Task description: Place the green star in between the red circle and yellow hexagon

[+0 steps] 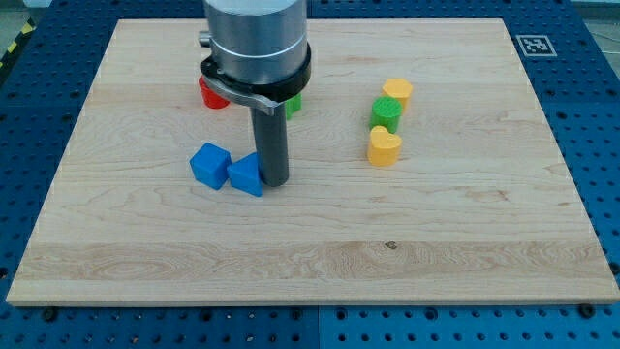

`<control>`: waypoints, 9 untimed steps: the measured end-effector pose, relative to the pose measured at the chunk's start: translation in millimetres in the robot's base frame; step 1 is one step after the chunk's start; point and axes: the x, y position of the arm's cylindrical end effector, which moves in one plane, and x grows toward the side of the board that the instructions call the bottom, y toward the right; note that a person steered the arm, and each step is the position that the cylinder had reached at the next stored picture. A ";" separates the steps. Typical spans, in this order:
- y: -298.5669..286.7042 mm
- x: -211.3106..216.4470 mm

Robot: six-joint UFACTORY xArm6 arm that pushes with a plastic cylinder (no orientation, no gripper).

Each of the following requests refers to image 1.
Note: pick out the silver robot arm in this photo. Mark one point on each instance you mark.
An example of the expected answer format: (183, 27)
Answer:
(257, 41)

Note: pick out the green star block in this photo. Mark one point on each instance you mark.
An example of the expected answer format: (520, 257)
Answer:
(293, 105)

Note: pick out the green circle block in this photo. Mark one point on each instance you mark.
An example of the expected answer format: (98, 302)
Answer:
(386, 111)

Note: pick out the red circle block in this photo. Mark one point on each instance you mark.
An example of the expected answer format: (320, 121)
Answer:
(210, 98)

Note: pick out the yellow hexagon block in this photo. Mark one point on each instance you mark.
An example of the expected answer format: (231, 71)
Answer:
(399, 89)

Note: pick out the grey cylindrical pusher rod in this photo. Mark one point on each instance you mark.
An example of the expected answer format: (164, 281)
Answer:
(270, 133)

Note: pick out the blue triangle block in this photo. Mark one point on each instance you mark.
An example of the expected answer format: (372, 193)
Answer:
(244, 175)

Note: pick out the yellow heart block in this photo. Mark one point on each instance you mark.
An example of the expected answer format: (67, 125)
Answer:
(383, 147)

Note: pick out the black tool flange clamp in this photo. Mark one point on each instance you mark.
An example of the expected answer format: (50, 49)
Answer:
(263, 97)

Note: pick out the blue cube block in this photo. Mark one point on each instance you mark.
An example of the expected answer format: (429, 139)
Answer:
(210, 165)

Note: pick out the wooden board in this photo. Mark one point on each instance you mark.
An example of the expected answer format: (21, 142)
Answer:
(480, 207)

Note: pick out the fiducial marker tag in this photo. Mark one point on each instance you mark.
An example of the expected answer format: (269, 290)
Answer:
(534, 45)

